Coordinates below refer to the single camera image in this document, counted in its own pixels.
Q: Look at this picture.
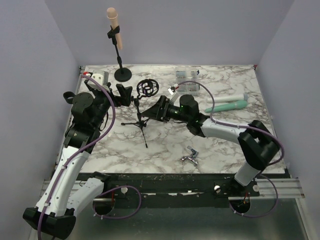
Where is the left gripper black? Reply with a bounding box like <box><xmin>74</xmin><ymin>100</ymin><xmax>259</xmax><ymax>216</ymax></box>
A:
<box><xmin>90</xmin><ymin>82</ymin><xmax>132</xmax><ymax>128</ymax></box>

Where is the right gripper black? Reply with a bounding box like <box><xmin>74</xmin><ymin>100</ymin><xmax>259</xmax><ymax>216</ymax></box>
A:
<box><xmin>142</xmin><ymin>95</ymin><xmax>190</xmax><ymax>124</ymax></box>

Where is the black tripod shock-mount stand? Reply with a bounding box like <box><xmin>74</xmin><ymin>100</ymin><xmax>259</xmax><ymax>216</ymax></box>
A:
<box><xmin>120</xmin><ymin>79</ymin><xmax>161</xmax><ymax>149</ymax></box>

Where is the white microphone grey mesh head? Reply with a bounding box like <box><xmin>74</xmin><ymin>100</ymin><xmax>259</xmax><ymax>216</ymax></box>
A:
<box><xmin>213</xmin><ymin>93</ymin><xmax>249</xmax><ymax>103</ymax></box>

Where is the green microphone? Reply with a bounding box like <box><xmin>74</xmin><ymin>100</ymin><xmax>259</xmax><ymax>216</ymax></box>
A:
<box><xmin>212</xmin><ymin>100</ymin><xmax>248</xmax><ymax>113</ymax></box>

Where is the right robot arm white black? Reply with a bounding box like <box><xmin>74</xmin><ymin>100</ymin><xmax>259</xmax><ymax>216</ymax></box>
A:
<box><xmin>142</xmin><ymin>94</ymin><xmax>281</xmax><ymax>196</ymax></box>

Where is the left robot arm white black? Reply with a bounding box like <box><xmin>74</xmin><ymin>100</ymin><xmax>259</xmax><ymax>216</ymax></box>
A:
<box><xmin>22</xmin><ymin>84</ymin><xmax>133</xmax><ymax>240</ymax></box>

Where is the black tall round-base stand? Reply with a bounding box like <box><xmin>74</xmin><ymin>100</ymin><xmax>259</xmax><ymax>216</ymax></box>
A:
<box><xmin>107</xmin><ymin>26</ymin><xmax>132</xmax><ymax>83</ymax></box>

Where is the peach microphone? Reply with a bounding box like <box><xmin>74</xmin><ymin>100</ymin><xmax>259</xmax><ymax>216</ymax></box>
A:
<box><xmin>106</xmin><ymin>7</ymin><xmax>123</xmax><ymax>50</ymax></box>

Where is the clear plastic screw box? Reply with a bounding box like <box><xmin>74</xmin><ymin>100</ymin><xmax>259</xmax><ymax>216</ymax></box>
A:
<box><xmin>174</xmin><ymin>66</ymin><xmax>200</xmax><ymax>96</ymax></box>

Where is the chrome faucet tap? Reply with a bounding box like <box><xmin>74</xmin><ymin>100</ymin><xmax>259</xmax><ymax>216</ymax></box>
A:
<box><xmin>180</xmin><ymin>145</ymin><xmax>199</xmax><ymax>166</ymax></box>

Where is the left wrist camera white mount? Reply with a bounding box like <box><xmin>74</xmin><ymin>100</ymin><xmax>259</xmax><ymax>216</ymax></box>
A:
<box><xmin>83</xmin><ymin>70</ymin><xmax>110</xmax><ymax>92</ymax></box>

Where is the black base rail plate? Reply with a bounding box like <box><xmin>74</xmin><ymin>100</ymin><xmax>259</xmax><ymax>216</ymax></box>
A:
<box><xmin>77</xmin><ymin>172</ymin><xmax>260</xmax><ymax>210</ymax></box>

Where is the aluminium frame rail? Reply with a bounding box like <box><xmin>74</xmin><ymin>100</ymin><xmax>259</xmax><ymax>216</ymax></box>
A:
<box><xmin>256</xmin><ymin>178</ymin><xmax>305</xmax><ymax>199</ymax></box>

